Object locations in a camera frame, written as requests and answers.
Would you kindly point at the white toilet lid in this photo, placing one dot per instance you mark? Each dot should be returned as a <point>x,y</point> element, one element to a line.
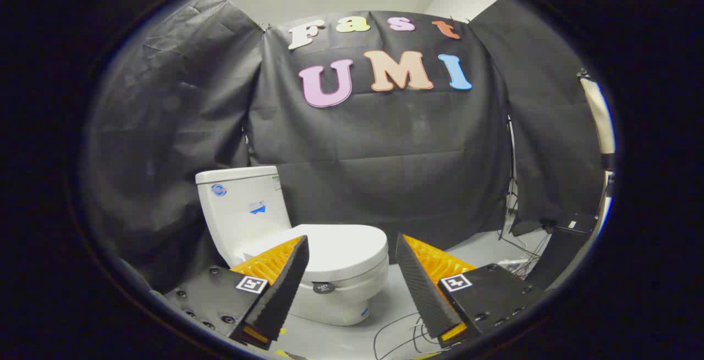
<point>341,247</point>

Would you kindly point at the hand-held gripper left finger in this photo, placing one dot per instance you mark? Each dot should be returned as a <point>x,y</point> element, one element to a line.
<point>286,283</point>

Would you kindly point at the thin metal stand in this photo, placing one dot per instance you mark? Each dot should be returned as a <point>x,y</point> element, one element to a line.
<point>511,184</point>

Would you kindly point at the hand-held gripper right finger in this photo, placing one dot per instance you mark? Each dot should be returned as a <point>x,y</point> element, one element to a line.
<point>421,288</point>

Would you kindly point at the white ceramic toilet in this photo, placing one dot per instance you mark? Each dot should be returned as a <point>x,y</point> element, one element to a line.
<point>242,211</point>

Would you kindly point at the white upright post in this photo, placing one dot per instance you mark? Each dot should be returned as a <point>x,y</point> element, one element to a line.
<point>602,118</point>

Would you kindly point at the black backdrop cloth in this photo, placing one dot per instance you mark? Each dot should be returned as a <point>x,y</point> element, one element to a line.
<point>385,145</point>

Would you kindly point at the black box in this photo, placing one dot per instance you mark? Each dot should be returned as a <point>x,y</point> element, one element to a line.
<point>561,244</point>

